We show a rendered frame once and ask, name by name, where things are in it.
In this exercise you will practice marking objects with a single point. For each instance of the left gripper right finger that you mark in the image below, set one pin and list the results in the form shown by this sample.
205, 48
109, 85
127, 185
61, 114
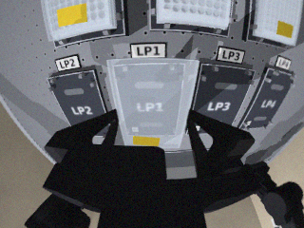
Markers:
229, 142

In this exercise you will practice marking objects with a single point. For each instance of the grey perforated work table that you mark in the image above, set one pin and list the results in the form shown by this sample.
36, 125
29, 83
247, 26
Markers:
27, 60

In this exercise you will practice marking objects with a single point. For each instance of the grey operator panel with colored buttons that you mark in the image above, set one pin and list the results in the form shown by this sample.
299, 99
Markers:
180, 164

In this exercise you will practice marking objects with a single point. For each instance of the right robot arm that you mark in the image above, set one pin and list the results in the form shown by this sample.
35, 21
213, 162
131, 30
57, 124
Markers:
281, 200

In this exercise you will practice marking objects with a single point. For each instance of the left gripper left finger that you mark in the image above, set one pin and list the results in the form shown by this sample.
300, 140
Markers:
85, 131

